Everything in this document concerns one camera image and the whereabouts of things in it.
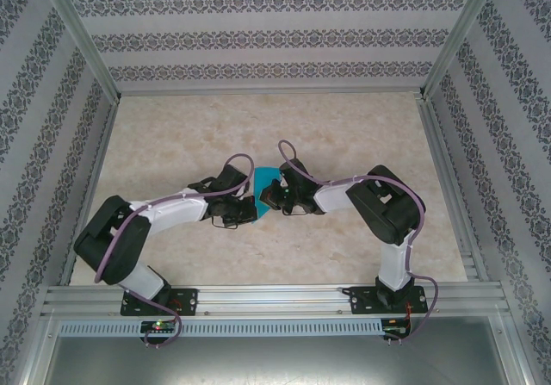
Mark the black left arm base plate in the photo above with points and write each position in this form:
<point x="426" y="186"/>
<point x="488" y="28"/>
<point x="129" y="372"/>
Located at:
<point x="189" y="301"/>

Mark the aluminium frame post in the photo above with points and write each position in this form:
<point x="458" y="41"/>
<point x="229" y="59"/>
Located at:
<point x="460" y="36"/>
<point x="82" y="36"/>

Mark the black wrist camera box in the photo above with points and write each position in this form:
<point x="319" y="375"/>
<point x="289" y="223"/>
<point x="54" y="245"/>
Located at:
<point x="292" y="169"/>
<point x="232" y="178"/>

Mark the aluminium side rail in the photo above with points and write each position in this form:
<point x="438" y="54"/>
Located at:
<point x="88" y="195"/>
<point x="452" y="195"/>

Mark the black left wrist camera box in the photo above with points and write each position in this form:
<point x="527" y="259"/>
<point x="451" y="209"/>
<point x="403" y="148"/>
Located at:
<point x="232" y="178"/>

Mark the aluminium mounting rail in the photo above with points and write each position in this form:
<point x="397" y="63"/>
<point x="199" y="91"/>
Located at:
<point x="271" y="299"/>

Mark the grey metal sheet panel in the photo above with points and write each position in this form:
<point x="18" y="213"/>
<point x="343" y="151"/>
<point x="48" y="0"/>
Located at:
<point x="275" y="363"/>

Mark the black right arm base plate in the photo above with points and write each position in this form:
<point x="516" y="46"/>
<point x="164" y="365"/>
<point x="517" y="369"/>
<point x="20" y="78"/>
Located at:
<point x="361" y="301"/>

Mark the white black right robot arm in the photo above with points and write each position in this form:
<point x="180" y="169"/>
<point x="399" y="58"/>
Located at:
<point x="394" y="264"/>

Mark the blue paper sheet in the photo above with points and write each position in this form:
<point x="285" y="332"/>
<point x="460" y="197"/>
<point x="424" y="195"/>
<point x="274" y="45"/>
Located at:
<point x="262" y="176"/>

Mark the aluminium back rail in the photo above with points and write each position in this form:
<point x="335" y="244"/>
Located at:
<point x="271" y="91"/>

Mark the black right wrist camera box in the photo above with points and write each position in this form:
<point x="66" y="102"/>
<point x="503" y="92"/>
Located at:
<point x="292" y="169"/>

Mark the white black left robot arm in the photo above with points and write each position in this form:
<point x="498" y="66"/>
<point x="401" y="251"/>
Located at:
<point x="172" y="212"/>

